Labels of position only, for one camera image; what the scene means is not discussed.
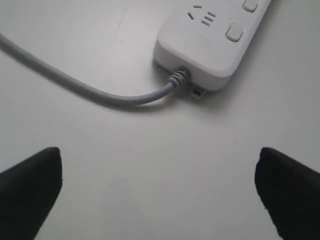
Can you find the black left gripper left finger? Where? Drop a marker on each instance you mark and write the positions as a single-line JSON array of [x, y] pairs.
[[28, 192]]

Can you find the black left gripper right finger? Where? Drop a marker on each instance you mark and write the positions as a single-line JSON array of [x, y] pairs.
[[290, 193]]

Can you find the white five-outlet power strip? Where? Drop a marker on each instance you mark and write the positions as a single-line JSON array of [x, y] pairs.
[[208, 38]]

